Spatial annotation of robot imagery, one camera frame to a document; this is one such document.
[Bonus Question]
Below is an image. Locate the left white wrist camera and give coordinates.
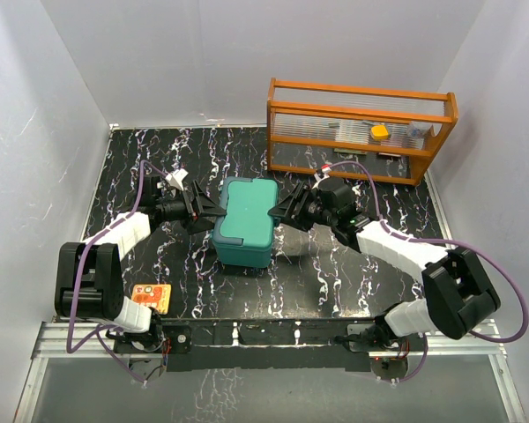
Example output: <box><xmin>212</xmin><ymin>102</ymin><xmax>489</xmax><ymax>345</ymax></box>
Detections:
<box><xmin>165</xmin><ymin>168</ymin><xmax>189</xmax><ymax>191</ymax></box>

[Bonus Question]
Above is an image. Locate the orange card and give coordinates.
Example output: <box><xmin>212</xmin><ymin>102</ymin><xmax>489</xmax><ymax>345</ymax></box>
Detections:
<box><xmin>131</xmin><ymin>284</ymin><xmax>172</xmax><ymax>315</ymax></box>

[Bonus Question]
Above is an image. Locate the orange wooden rack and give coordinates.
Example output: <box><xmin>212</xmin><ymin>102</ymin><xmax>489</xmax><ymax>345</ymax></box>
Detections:
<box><xmin>266</xmin><ymin>78</ymin><xmax>458</xmax><ymax>186</ymax></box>

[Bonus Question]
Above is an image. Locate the purple cable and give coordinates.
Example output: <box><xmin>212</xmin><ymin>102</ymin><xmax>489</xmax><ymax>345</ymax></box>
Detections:
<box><xmin>65</xmin><ymin>160</ymin><xmax>173</xmax><ymax>384</ymax></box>
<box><xmin>325</xmin><ymin>160</ymin><xmax>529</xmax><ymax>389</ymax></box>

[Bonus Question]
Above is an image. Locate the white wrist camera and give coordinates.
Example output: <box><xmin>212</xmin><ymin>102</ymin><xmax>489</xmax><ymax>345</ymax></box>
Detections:
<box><xmin>314</xmin><ymin>164</ymin><xmax>332</xmax><ymax>183</ymax></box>
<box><xmin>165</xmin><ymin>168</ymin><xmax>189</xmax><ymax>191</ymax></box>

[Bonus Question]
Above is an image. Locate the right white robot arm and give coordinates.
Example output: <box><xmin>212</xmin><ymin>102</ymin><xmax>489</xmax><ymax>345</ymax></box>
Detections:
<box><xmin>268</xmin><ymin>177</ymin><xmax>501</xmax><ymax>350</ymax></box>

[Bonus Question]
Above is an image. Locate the teal medicine kit box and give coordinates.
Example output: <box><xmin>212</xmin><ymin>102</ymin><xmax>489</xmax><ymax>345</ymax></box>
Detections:
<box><xmin>212</xmin><ymin>177</ymin><xmax>279</xmax><ymax>269</ymax></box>

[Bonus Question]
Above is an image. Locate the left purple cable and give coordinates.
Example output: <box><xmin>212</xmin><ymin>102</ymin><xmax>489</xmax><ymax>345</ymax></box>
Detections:
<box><xmin>65</xmin><ymin>160</ymin><xmax>173</xmax><ymax>384</ymax></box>

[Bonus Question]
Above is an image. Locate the yellow small box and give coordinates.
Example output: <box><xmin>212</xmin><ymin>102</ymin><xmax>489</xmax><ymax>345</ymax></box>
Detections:
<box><xmin>370</xmin><ymin>124</ymin><xmax>391</xmax><ymax>141</ymax></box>

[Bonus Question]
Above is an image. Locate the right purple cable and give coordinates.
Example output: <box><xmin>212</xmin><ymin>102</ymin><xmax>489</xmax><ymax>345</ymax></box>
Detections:
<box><xmin>325</xmin><ymin>160</ymin><xmax>529</xmax><ymax>389</ymax></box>

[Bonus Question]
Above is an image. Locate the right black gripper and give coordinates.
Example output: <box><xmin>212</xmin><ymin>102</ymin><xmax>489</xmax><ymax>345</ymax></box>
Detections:
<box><xmin>269</xmin><ymin>183</ymin><xmax>336</xmax><ymax>232</ymax></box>

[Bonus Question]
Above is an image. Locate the clear cup on rack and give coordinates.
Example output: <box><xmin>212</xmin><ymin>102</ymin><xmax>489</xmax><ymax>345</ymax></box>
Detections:
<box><xmin>406</xmin><ymin>121</ymin><xmax>433</xmax><ymax>139</ymax></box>

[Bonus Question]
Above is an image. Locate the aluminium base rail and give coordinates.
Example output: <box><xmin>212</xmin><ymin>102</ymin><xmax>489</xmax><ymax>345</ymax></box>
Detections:
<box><xmin>15</xmin><ymin>323</ymin><xmax>526</xmax><ymax>422</ymax></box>

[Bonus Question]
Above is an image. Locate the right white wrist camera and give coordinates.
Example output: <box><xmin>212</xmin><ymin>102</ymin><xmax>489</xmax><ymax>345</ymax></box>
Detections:
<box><xmin>314</xmin><ymin>164</ymin><xmax>332</xmax><ymax>183</ymax></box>

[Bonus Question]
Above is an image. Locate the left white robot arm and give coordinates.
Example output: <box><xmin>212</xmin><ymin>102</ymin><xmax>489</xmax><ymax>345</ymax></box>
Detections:
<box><xmin>54</xmin><ymin>171</ymin><xmax>226</xmax><ymax>352</ymax></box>

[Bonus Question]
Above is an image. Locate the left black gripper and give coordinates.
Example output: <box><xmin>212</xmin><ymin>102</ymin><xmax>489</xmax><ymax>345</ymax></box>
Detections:
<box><xmin>156</xmin><ymin>182</ymin><xmax>227</xmax><ymax>234</ymax></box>

